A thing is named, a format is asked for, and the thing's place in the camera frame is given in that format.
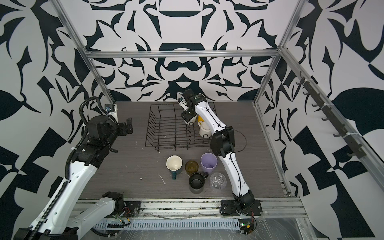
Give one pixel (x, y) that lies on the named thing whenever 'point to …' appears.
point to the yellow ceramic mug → (200, 119)
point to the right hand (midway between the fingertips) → (190, 112)
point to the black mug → (196, 182)
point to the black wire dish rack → (168, 131)
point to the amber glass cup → (191, 166)
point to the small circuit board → (246, 226)
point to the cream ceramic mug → (193, 120)
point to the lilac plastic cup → (209, 161)
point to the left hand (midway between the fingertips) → (119, 116)
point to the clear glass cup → (218, 181)
